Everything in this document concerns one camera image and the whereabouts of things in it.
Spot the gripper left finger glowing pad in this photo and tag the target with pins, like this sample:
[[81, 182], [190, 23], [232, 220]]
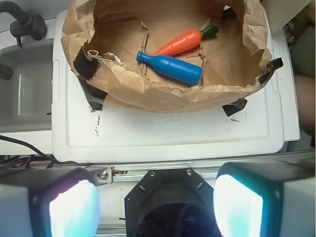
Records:
[[60, 202]]

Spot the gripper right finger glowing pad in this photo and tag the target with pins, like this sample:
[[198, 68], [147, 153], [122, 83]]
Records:
[[266, 199]]

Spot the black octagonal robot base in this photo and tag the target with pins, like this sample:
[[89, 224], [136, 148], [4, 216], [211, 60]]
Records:
[[171, 204]]

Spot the orange toy carrot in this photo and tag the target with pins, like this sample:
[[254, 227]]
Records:
[[186, 41]]

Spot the white plastic bin lid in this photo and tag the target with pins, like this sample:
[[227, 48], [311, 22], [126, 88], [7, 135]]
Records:
[[114, 135]]

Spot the black tape piece lower right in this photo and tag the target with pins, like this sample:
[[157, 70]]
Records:
[[235, 107]]

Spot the black tape piece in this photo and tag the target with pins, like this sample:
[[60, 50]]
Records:
[[85, 67], [269, 71], [94, 96], [235, 107]]

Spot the black tape piece lower left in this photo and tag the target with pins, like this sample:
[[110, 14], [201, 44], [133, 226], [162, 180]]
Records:
[[94, 96]]

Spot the brown paper bag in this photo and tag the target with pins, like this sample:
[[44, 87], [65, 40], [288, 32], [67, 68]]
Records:
[[114, 31]]

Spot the blue toy bottle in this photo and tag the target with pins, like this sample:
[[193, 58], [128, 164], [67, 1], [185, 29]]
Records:
[[172, 67]]

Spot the dark grey toy faucet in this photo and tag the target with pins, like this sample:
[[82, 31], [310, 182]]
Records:
[[25, 24]]

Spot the aluminium rail with bracket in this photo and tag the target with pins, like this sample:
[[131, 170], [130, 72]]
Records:
[[206, 168]]

